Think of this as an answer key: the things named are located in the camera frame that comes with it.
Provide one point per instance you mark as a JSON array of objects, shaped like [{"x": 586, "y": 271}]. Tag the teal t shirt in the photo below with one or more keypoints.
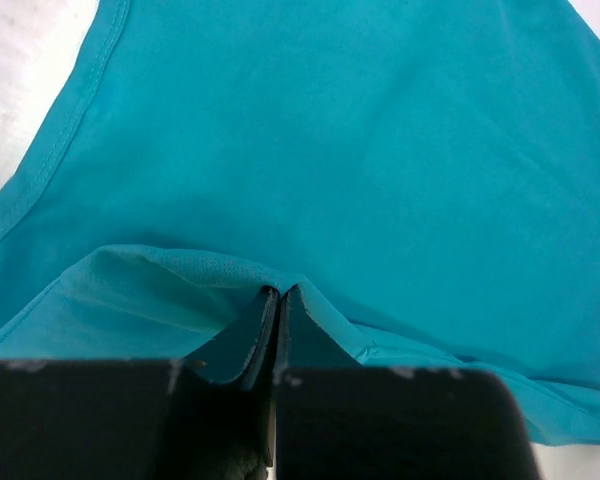
[{"x": 425, "y": 173}]

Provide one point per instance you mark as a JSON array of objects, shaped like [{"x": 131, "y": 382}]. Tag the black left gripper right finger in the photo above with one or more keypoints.
[{"x": 302, "y": 343}]

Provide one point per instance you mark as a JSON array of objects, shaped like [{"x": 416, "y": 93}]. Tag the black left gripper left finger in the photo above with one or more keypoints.
[{"x": 241, "y": 356}]

